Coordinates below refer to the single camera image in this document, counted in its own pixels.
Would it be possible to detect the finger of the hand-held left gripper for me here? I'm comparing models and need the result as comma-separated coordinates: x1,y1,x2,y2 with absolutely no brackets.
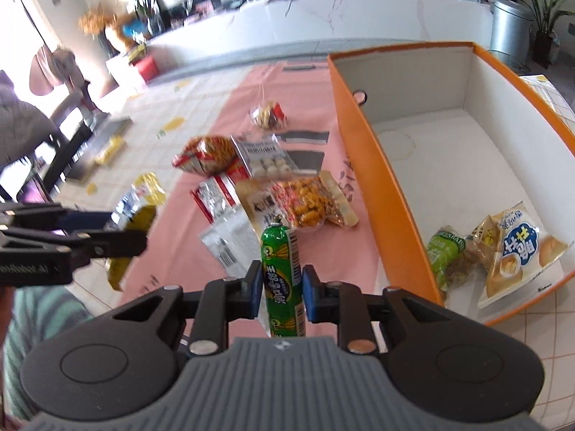
0,229,148,261
0,203,114,235

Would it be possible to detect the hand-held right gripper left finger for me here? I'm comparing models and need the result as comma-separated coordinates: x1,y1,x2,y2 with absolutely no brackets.
112,260,263,355

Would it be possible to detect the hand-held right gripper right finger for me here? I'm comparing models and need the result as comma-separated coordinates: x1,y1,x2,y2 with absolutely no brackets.
302,264,454,354

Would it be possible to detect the green sausage stick packet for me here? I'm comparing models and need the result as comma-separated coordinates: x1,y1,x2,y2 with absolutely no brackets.
261,218,308,339

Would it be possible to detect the yellow green snack packet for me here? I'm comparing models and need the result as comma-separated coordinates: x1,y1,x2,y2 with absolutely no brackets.
105,171,168,290

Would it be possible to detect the clear packet of orange peanuts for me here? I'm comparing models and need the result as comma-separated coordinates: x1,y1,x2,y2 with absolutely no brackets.
270,171,360,232

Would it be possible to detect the orange red noodle snack packet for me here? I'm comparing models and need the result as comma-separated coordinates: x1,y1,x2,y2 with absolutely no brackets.
173,136,239,175

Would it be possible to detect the clear packet of white balls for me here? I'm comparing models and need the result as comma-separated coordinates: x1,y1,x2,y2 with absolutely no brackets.
231,134,299,179

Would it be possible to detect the orange cardboard box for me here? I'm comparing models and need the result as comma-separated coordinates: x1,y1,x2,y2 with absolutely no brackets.
327,41,575,328

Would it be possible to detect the clear round cookie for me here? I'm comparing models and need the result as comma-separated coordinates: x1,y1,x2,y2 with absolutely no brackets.
249,101,288,130

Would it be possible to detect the person's striped teal shirt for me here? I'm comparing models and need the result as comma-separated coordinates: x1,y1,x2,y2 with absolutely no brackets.
4,286,93,420

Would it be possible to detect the silver barcode packet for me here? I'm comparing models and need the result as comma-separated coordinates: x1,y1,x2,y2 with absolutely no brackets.
200,207,266,270

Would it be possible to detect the small yellow box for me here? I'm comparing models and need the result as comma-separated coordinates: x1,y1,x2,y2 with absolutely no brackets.
94,137,127,166

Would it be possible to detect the black book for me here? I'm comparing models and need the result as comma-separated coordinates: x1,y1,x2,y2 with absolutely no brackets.
67,116,133,182

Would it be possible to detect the beige snack packet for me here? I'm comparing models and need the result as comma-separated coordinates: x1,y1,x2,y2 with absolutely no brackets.
234,180,281,225

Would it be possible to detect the red silver snack packet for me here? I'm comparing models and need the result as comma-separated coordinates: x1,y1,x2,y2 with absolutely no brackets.
189,175,239,223

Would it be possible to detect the chair with pink hat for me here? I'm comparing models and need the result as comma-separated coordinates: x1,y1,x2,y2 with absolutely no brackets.
0,47,97,198

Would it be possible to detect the red storage box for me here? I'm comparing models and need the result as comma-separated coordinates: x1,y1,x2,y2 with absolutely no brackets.
135,56,160,82

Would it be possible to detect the small tan snack packet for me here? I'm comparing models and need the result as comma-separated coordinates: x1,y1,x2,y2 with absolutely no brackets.
465,215,504,270

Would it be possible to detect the gold vase with dried flowers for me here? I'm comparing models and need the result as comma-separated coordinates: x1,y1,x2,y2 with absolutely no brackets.
78,4,135,55

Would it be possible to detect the pink cloth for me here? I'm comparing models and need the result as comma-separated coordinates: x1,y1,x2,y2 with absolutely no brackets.
121,65,432,337

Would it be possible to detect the white blue cracker packet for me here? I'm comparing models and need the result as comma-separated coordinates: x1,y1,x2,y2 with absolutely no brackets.
477,202,569,310

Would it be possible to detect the green plant in glass vase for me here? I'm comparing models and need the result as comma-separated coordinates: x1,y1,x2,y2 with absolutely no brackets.
130,0,165,37

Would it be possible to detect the white marble TV cabinet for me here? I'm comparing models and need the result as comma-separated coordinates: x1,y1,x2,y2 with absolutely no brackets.
148,0,495,86

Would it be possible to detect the silver trash can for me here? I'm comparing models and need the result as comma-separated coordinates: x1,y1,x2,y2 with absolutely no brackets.
489,0,535,70

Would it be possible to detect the potted plant in dark pot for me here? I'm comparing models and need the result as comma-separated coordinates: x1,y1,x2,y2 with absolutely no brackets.
516,0,575,69

